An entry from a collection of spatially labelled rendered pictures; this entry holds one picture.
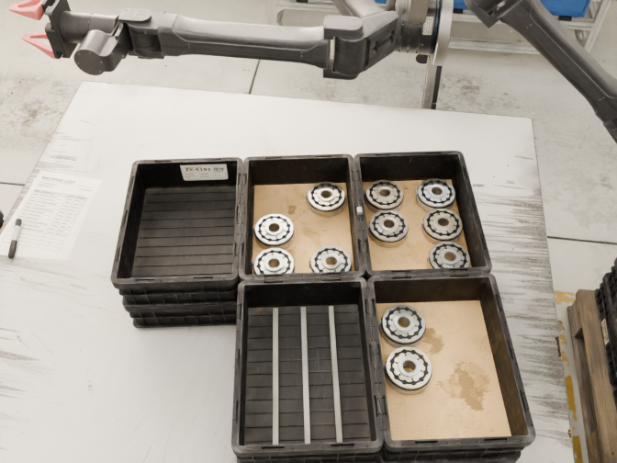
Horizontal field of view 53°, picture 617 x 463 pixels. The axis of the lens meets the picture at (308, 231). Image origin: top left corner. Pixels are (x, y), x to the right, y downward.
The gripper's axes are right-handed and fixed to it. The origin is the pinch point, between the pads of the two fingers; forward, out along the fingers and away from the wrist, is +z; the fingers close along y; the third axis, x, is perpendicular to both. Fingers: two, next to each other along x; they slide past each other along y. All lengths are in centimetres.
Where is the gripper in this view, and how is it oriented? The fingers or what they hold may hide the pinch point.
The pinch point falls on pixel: (20, 22)
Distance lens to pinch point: 135.2
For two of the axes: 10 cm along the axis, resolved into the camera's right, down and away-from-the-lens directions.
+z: -9.9, -1.1, 0.8
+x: 1.4, -7.9, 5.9
